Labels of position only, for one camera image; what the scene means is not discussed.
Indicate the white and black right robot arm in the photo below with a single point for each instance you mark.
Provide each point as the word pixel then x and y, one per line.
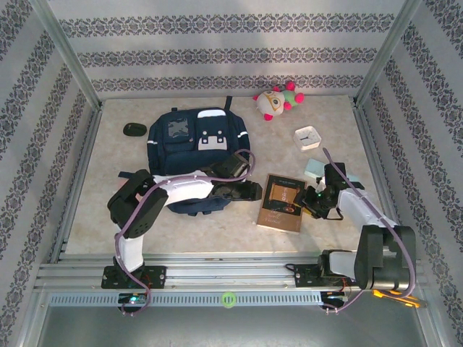
pixel 380 260

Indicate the white square alarm clock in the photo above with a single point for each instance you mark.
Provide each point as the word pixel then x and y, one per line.
pixel 307 138

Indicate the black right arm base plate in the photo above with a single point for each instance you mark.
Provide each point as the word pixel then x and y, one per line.
pixel 305 276

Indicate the aluminium right side rail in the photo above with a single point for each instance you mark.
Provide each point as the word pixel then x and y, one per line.
pixel 374 162

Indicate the brown hardcover book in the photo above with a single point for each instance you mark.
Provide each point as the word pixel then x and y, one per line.
pixel 280 206

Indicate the light blue box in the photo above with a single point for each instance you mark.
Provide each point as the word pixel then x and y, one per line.
pixel 314 168

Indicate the black computer mouse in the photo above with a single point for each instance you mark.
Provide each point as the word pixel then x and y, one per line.
pixel 134 129

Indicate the navy blue backpack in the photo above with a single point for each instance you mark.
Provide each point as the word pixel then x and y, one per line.
pixel 181 152

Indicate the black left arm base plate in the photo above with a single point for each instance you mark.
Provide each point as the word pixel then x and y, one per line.
pixel 155 276

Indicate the aluminium left side rail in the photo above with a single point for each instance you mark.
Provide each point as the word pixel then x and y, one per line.
pixel 80 173

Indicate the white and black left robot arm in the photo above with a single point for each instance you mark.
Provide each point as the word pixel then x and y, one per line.
pixel 137 217

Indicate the yellow utility knife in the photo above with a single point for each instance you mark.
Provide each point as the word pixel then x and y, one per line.
pixel 412 301

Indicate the aluminium left frame post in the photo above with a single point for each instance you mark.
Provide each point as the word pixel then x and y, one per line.
pixel 68 54

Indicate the white plush toy with glasses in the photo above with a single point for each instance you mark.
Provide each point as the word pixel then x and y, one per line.
pixel 271 103

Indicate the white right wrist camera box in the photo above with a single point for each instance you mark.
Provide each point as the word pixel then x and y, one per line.
pixel 320 186

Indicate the aluminium right frame post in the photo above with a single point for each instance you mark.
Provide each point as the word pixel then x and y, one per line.
pixel 386 54

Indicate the aluminium frame post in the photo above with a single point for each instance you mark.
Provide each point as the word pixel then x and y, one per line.
pixel 68 54
pixel 386 54

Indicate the left circuit board with LED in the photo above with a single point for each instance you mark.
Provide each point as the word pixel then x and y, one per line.
pixel 132 299

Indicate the aluminium mounting rail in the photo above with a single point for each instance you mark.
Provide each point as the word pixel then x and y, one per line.
pixel 224 273

